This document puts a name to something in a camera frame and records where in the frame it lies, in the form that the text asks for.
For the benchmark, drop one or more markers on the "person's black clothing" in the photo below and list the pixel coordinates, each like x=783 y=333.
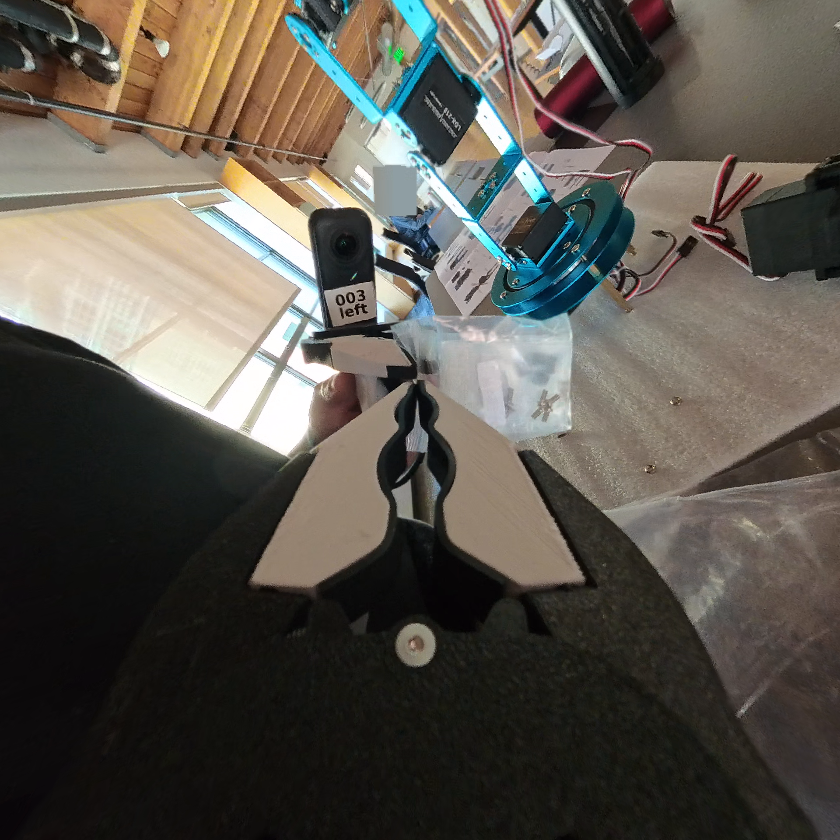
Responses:
x=98 y=590

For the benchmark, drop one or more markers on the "large clear parts bag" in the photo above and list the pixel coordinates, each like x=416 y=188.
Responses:
x=754 y=623

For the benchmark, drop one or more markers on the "grey ceiling pipes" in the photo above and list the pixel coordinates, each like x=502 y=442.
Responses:
x=65 y=39

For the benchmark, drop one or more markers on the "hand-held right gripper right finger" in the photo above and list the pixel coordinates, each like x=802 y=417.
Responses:
x=505 y=518

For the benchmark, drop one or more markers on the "person's left hand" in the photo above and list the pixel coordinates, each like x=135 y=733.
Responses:
x=334 y=410

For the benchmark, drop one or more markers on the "ceiling spotlight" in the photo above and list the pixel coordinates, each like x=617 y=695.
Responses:
x=161 y=46

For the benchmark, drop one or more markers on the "white foam mat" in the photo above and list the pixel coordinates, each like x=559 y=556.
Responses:
x=656 y=367

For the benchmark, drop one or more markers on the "clear bag black parts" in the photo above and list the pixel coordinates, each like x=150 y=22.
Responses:
x=505 y=374

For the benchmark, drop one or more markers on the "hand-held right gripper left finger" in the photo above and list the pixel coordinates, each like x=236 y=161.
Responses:
x=328 y=518

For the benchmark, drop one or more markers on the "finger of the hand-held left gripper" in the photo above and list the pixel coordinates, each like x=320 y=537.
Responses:
x=367 y=359
x=403 y=344

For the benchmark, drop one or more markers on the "black servo claw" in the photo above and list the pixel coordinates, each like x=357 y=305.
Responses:
x=794 y=223

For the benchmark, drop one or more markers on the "blue toy robot arm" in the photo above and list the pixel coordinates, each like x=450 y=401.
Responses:
x=558 y=262

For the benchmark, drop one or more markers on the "printed instruction sheet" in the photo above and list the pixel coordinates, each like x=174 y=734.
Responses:
x=466 y=275

